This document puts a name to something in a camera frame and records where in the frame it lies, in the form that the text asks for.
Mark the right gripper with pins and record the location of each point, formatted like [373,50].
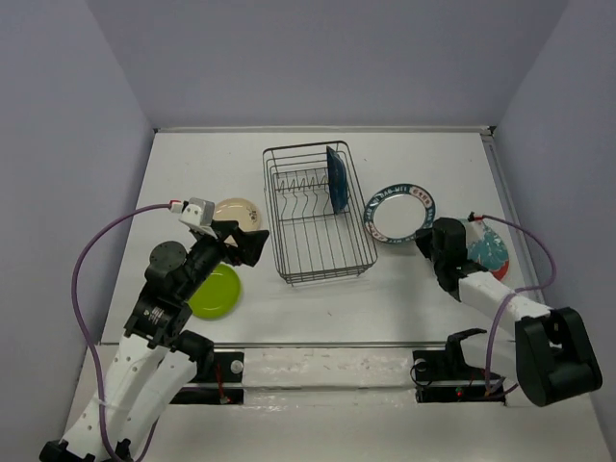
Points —
[423,237]

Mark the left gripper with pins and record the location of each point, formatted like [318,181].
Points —
[250,243]

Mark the white plate teal lettered rim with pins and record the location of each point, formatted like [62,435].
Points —
[395,214]

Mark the dark blue plate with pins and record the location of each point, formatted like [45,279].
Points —
[337,180]

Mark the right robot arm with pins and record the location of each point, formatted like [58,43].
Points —
[552,358]

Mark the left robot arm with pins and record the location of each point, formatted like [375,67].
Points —
[157,356]

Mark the cream plate with flower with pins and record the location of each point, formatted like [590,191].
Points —
[241,210]

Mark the red and teal plate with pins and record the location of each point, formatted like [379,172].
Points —
[492,253]

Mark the lime green plate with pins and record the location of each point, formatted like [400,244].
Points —
[218,294]

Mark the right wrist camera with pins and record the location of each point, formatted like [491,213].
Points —
[475,229]

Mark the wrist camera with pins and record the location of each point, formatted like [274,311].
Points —
[475,229]
[198,213]

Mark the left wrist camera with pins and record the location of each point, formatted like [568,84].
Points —
[198,213]

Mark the wire dish rack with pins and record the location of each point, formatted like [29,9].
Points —
[310,242]

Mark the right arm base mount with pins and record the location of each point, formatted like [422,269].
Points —
[443,375]

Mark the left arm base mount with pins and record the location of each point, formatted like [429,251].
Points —
[218,384]

